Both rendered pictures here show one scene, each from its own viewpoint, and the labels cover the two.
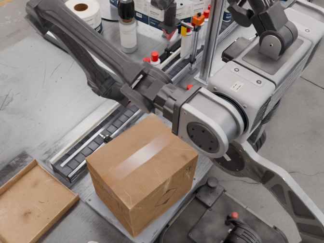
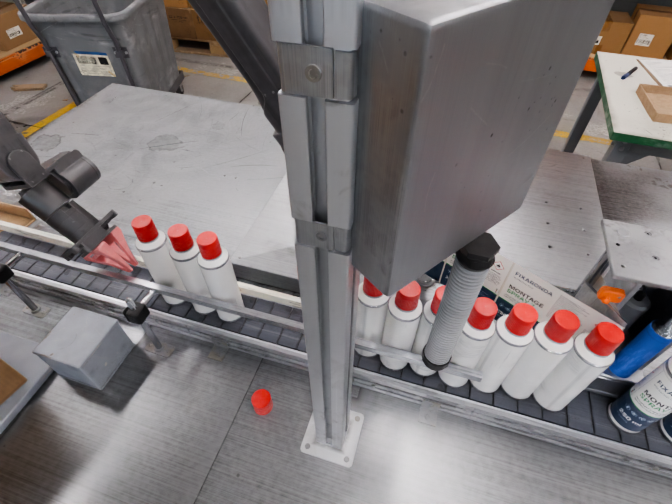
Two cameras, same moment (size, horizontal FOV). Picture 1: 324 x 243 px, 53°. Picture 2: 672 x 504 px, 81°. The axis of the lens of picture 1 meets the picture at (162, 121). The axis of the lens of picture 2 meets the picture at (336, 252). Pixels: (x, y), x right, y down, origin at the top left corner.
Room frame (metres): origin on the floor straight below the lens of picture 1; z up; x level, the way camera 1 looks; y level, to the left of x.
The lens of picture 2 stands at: (1.18, -0.44, 1.53)
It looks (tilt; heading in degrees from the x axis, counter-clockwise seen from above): 48 degrees down; 71
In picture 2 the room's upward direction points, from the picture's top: straight up
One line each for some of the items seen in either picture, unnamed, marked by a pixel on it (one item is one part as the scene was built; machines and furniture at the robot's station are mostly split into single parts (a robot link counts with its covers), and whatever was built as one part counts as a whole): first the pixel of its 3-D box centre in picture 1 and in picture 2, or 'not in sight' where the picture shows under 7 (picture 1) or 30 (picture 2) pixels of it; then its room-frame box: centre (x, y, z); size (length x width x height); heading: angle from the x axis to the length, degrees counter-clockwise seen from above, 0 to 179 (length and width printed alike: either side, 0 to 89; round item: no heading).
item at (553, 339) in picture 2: not in sight; (538, 356); (1.56, -0.26, 0.98); 0.05 x 0.05 x 0.20
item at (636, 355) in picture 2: not in sight; (633, 356); (1.70, -0.31, 0.98); 0.03 x 0.03 x 0.16
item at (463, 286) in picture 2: not in sight; (453, 312); (1.38, -0.25, 1.18); 0.04 x 0.04 x 0.21
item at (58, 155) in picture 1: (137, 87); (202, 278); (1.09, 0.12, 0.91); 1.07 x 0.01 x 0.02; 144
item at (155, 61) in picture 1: (154, 70); (220, 278); (1.13, 0.04, 0.98); 0.05 x 0.05 x 0.20
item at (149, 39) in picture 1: (130, 23); (432, 208); (1.67, 0.21, 0.86); 0.80 x 0.67 x 0.05; 144
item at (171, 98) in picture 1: (175, 103); not in sight; (0.52, -0.03, 1.45); 0.09 x 0.08 x 0.12; 141
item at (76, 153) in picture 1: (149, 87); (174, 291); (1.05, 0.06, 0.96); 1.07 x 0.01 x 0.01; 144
